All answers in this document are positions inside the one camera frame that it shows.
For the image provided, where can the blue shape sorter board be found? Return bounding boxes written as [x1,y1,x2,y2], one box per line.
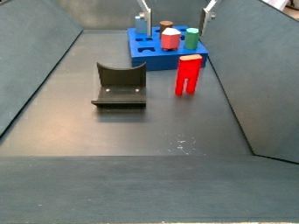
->
[127,26,208,71]

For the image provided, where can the red two-legged block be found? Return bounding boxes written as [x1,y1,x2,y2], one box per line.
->
[175,54,203,95]

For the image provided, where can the red white pentagon block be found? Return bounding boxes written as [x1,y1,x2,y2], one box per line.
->
[161,28,181,50]

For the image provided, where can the brown cylinder block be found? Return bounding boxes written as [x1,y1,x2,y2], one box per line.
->
[160,20,173,32]

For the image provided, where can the light blue rectangular block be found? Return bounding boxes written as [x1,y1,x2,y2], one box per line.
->
[135,16,147,34]

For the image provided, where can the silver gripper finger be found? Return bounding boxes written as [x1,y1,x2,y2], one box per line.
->
[136,0,152,37]
[199,0,217,35]

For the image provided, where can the black curved stand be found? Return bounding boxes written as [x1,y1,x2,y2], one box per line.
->
[90,63,145,108]

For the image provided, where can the green hexagon block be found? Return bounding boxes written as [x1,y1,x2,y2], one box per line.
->
[184,28,199,50]

